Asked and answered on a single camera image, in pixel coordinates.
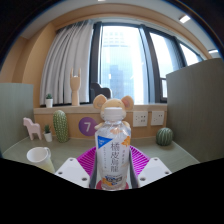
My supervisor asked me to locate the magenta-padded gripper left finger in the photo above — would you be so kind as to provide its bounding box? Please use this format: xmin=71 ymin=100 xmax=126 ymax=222
xmin=54 ymin=146 xmax=98 ymax=189

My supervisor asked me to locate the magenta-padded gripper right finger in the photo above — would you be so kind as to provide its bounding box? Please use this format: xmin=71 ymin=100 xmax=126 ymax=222
xmin=128 ymin=145 xmax=173 ymax=190

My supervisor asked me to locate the clear plastic drink bottle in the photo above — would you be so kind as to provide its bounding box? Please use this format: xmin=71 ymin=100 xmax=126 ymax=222
xmin=94 ymin=107 xmax=132 ymax=191

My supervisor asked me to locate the round green cactus ornament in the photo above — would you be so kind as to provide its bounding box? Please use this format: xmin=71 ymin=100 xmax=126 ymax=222
xmin=155 ymin=127 xmax=175 ymax=147

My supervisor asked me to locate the pale yellow cup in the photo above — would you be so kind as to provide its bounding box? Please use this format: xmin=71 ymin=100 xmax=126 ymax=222
xmin=26 ymin=146 xmax=56 ymax=174

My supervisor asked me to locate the small plant in white pot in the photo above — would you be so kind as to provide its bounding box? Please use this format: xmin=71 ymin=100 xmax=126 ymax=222
xmin=45 ymin=93 xmax=54 ymax=109
xmin=43 ymin=124 xmax=54 ymax=143

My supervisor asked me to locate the tall green cactus ornament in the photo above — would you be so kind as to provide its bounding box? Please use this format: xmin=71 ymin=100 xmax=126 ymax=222
xmin=52 ymin=109 xmax=71 ymax=144

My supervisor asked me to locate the round purple number sign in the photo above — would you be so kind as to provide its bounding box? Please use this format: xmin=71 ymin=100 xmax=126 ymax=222
xmin=78 ymin=116 xmax=98 ymax=137

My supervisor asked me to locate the pink horse figurine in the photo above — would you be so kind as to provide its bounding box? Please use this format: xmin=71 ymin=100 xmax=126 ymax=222
xmin=22 ymin=117 xmax=43 ymax=141

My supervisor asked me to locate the grey-green desk partition panel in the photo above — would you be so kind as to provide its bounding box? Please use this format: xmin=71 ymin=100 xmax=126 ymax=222
xmin=165 ymin=58 xmax=224 ymax=163
xmin=0 ymin=82 xmax=35 ymax=156

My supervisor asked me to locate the beige mouse plush toy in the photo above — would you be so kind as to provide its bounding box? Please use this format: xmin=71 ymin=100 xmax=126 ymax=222
xmin=92 ymin=93 xmax=135 ymax=132

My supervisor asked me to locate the wooden hand sculpture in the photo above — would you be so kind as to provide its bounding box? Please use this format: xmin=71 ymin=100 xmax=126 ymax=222
xmin=69 ymin=67 xmax=82 ymax=107

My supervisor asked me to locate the black horse figurine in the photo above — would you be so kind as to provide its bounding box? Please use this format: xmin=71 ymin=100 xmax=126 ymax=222
xmin=89 ymin=82 xmax=112 ymax=100

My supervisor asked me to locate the light grey curtain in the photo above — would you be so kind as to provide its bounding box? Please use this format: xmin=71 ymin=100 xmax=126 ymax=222
xmin=39 ymin=20 xmax=95 ymax=107

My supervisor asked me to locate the large dark-framed window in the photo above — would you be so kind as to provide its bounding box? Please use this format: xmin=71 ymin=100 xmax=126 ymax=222
xmin=89 ymin=21 xmax=206 ymax=105

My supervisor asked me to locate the group of ceiling lights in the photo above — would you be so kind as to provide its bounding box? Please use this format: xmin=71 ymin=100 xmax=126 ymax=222
xmin=96 ymin=0 xmax=221 ymax=56

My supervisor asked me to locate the white wall socket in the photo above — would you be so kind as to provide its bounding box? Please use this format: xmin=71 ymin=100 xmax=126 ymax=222
xmin=150 ymin=110 xmax=166 ymax=127
xmin=132 ymin=110 xmax=149 ymax=128

